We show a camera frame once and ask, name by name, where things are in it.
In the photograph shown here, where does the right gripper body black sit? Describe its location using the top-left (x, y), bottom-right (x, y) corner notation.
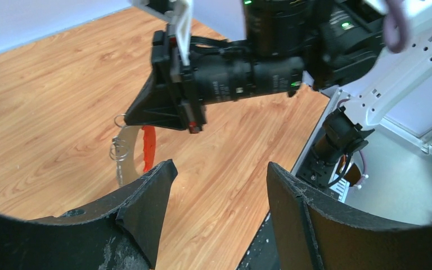
top-left (151, 29), bottom-right (304, 133)

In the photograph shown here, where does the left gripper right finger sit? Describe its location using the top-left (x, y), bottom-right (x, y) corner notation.
top-left (266, 162), bottom-right (432, 269)

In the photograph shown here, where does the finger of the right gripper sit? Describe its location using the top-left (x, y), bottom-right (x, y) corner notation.
top-left (124, 71), bottom-right (187, 131)

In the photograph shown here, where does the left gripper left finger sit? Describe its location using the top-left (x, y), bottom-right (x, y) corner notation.
top-left (0, 160), bottom-right (178, 269)

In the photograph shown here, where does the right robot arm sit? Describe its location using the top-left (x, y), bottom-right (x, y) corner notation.
top-left (124, 1), bottom-right (432, 134)

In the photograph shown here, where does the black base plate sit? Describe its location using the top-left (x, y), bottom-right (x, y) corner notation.
top-left (236, 211), bottom-right (280, 270)

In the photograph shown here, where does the white slotted cable duct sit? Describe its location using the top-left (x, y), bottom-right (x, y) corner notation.
top-left (330, 178), bottom-right (351, 203)

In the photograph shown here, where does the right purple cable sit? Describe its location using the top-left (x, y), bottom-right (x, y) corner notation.
top-left (381, 0), bottom-right (412, 54)

